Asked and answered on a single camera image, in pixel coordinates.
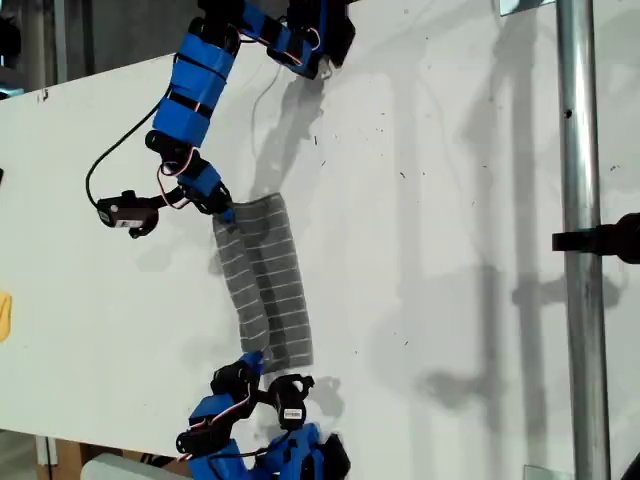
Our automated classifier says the grey striped towel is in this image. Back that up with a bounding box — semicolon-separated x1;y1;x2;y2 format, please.
208;192;316;375

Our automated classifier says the light grey box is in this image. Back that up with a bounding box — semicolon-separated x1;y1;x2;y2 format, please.
79;452;194;480

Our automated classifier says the yellow object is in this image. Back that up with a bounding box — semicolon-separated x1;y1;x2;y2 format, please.
0;291;14;344

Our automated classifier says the black round device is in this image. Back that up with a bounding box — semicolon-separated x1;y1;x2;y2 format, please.
0;14;22;64

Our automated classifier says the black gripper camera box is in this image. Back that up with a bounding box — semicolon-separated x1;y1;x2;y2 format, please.
96;188;161;240
268;372;317;432

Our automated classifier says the red white servo wire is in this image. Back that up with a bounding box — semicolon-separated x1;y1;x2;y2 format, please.
156;147;196;211

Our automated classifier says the black camera cable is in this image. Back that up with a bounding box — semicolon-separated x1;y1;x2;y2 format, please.
209;429;296;460
84;82;176;209

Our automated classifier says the grey background post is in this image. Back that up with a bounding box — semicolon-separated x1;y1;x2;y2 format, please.
52;0;70;85

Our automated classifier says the steel post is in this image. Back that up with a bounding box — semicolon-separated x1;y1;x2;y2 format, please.
553;0;614;480

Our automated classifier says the black post clamp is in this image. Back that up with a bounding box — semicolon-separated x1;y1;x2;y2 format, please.
551;211;640;266

